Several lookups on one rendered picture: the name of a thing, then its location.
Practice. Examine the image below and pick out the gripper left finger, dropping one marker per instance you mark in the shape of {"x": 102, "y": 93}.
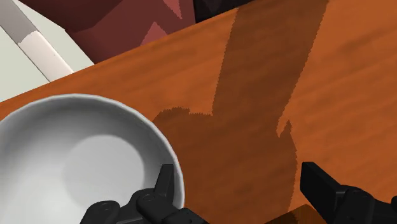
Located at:
{"x": 155, "y": 204}

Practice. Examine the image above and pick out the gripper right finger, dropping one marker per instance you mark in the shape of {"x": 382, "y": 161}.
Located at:
{"x": 338, "y": 201}

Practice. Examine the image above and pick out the white bowl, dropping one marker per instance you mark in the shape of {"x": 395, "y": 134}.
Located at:
{"x": 77, "y": 155}

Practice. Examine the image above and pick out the orange wooden table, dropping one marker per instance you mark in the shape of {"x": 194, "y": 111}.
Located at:
{"x": 186, "y": 77}

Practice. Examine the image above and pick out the red patterned robot stand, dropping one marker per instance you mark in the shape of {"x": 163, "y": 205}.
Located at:
{"x": 118, "y": 28}

